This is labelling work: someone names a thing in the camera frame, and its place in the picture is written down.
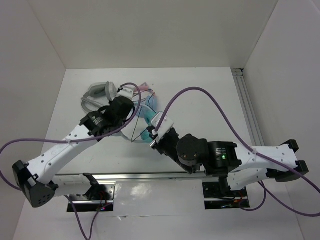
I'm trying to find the teal cat-ear headphones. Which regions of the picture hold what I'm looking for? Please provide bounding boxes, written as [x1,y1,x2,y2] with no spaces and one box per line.
[113,103,161,146]

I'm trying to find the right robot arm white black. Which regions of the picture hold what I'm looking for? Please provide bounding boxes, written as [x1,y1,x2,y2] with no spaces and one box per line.
[148,126,309,196]

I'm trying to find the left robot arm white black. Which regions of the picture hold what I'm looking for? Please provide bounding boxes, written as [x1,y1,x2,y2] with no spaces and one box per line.
[12,96,136,208]

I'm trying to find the grey white headphones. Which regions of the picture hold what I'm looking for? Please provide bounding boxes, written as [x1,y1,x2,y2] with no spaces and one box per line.
[80,81,118,114]

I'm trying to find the pink blue cat-ear headphones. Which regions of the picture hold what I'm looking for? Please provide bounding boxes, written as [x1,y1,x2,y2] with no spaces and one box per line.
[139,82,158,113]

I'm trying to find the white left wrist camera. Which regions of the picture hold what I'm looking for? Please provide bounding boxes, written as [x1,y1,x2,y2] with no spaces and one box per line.
[116,86,135,100]

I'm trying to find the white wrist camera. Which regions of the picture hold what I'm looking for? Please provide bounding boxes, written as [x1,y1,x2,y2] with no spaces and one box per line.
[150,111,174,143]
[116,86,135,100]

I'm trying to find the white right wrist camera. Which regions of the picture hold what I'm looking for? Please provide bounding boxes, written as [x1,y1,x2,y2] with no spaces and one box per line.
[150,111,174,143]

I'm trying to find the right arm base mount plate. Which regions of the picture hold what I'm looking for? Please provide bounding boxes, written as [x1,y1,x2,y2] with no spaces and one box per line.
[202,182,250,210]

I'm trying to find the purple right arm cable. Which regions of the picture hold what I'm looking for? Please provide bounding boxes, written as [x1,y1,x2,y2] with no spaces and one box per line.
[155,86,320,217]

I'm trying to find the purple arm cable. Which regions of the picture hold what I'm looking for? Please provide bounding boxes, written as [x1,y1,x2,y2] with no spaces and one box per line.
[0,82,143,240]
[155,86,320,217]

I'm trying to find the aluminium rail front edge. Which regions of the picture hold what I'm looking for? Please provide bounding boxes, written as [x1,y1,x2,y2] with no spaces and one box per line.
[49,171,226,182]

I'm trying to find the aluminium rail right side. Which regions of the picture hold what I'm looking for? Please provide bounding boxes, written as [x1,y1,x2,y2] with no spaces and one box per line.
[231,68,265,146]

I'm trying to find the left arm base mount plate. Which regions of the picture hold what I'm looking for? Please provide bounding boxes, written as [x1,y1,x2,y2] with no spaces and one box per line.
[68,180,116,213]

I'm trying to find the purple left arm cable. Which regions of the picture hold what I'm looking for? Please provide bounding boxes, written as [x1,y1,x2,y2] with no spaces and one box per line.
[0,82,143,240]

